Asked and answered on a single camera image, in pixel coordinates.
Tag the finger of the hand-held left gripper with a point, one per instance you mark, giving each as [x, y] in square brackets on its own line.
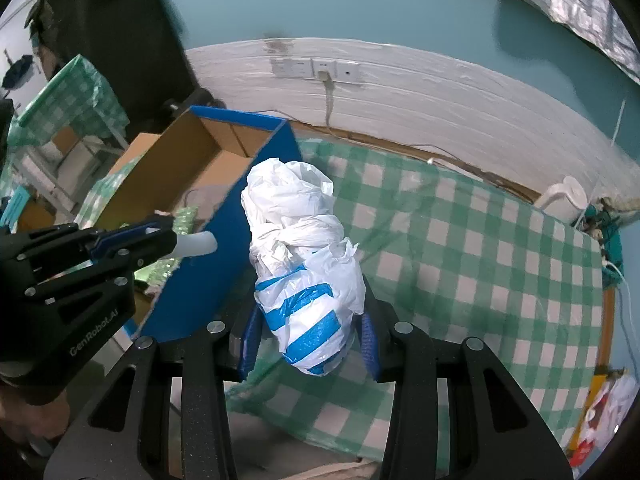
[120, 237]
[145, 257]

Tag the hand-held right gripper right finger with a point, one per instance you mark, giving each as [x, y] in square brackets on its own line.
[370, 345]

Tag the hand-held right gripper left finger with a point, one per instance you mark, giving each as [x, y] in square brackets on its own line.
[250, 335]

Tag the green bubble wrap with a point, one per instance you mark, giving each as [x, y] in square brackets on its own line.
[182, 217]

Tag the blue-edged cardboard box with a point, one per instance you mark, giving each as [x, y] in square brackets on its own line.
[200, 150]

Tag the white blue-striped plastic bag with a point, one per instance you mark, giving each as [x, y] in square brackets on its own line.
[295, 220]

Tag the green checked plastic sheet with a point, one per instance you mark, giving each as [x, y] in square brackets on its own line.
[100, 195]

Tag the green checked tablecloth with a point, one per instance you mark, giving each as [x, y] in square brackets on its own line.
[450, 285]

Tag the side table with checked cloth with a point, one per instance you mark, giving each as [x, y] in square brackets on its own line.
[70, 95]

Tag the dark umbrella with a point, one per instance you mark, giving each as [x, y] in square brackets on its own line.
[17, 70]

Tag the red and white bag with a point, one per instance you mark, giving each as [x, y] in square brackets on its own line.
[605, 410]

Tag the silver foil cover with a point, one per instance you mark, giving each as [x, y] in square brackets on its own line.
[575, 0]

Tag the wide white wall socket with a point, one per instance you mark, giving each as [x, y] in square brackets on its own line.
[290, 67]

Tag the small white wall socket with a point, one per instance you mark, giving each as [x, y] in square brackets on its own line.
[348, 71]
[324, 66]

